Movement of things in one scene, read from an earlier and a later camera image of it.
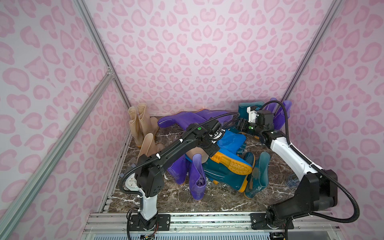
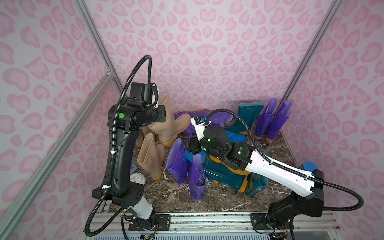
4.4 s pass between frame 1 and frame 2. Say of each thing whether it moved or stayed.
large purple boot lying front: stayed
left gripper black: moved
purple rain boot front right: stayed
